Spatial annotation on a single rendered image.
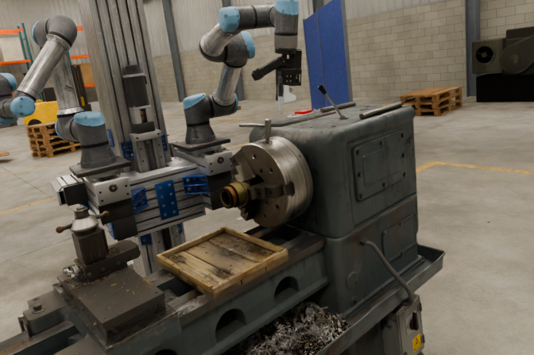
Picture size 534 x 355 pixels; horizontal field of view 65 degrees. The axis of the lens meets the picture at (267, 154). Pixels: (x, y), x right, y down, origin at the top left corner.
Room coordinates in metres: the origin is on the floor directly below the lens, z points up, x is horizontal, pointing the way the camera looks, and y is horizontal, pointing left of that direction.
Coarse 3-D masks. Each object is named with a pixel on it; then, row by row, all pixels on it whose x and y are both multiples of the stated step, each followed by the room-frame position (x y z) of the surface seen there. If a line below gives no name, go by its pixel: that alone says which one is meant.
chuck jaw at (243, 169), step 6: (240, 150) 1.51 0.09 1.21; (234, 156) 1.47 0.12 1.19; (240, 156) 1.47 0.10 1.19; (234, 162) 1.47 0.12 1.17; (240, 162) 1.46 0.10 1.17; (246, 162) 1.47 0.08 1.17; (234, 168) 1.44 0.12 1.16; (240, 168) 1.44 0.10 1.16; (246, 168) 1.45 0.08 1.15; (234, 174) 1.44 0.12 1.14; (240, 174) 1.42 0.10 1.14; (246, 174) 1.44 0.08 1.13; (252, 174) 1.45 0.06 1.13; (234, 180) 1.41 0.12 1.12; (240, 180) 1.41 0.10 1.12; (246, 180) 1.43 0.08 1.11
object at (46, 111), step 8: (72, 72) 15.35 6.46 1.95; (80, 72) 16.00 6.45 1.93; (80, 80) 15.99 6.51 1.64; (48, 88) 15.42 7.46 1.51; (80, 88) 16.17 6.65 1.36; (48, 96) 15.42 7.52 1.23; (40, 104) 15.11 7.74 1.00; (48, 104) 15.12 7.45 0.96; (56, 104) 15.13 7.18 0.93; (80, 104) 15.35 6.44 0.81; (88, 104) 15.98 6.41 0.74; (40, 112) 15.10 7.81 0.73; (48, 112) 15.12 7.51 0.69; (56, 112) 15.13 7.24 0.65; (24, 120) 15.08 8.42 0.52; (32, 120) 15.06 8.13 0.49; (40, 120) 15.10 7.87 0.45; (48, 120) 15.11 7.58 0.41; (56, 120) 15.13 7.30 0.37
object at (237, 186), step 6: (228, 186) 1.38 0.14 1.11; (234, 186) 1.36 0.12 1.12; (240, 186) 1.37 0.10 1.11; (246, 186) 1.39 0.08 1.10; (222, 192) 1.37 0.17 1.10; (228, 192) 1.34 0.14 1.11; (234, 192) 1.35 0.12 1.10; (240, 192) 1.35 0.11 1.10; (246, 192) 1.36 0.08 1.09; (222, 198) 1.38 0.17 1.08; (228, 198) 1.40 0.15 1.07; (234, 198) 1.33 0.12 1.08; (240, 198) 1.34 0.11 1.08; (246, 198) 1.36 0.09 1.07; (222, 204) 1.37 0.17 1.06; (228, 204) 1.38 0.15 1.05; (234, 204) 1.34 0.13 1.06; (240, 204) 1.35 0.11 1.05
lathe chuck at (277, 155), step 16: (256, 144) 1.44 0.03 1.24; (272, 144) 1.44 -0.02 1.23; (256, 160) 1.44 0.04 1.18; (272, 160) 1.37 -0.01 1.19; (288, 160) 1.38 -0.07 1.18; (272, 176) 1.38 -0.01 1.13; (288, 176) 1.34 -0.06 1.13; (304, 192) 1.38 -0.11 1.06; (272, 208) 1.40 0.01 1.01; (288, 208) 1.34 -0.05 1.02; (272, 224) 1.40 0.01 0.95
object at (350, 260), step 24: (384, 216) 1.56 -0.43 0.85; (408, 216) 1.69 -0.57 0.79; (288, 240) 1.57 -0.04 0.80; (336, 240) 1.39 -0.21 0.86; (384, 240) 1.56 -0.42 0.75; (408, 240) 1.68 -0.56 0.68; (336, 264) 1.40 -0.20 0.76; (360, 264) 1.47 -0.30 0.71; (408, 264) 1.68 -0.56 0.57; (336, 288) 1.40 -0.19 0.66; (360, 288) 1.46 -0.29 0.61; (384, 288) 1.54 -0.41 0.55; (336, 312) 1.41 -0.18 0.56
